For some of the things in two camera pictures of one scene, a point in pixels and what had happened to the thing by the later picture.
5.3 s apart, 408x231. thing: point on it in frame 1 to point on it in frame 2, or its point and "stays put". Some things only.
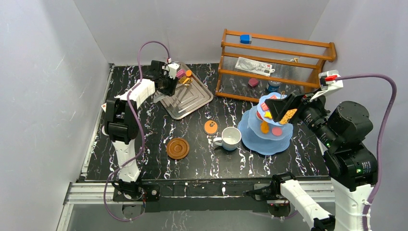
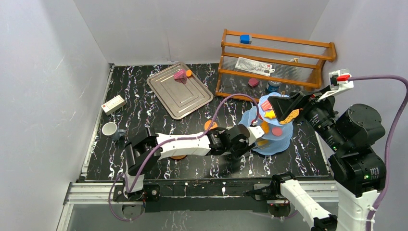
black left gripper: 166,84 to 239,138
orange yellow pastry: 267,114 stays put
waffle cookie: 288,115 stays put
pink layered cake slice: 264,106 stays put
